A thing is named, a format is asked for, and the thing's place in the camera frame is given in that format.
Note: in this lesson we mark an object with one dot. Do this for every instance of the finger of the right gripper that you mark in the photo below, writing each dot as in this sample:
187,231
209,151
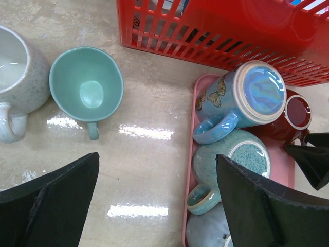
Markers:
313,161
318,139

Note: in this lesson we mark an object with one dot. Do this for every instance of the teal green mug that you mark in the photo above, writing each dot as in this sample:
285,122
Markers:
240,146

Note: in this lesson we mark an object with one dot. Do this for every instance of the light blue tall mug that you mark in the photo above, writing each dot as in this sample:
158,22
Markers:
253,94

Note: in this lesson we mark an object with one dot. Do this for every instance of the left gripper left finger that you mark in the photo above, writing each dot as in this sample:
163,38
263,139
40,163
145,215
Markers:
50,210

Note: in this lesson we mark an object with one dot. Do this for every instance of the pink plastic tray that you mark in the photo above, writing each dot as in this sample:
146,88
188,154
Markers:
283,166

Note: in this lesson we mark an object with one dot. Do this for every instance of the grey blue mug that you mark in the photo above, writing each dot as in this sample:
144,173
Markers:
209,229

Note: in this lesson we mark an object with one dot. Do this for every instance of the white speckled mug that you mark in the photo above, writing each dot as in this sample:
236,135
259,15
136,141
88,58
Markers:
24,83

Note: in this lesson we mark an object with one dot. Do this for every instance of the dark red mug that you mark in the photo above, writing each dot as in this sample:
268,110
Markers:
292,124

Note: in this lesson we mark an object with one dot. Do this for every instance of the red plastic shopping basket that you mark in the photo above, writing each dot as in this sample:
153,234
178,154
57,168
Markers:
292,36

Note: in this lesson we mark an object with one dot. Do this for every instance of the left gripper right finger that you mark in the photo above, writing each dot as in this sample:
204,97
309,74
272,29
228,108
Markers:
262,212

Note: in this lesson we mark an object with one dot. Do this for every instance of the small green mug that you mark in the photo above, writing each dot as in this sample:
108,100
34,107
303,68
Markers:
87,84

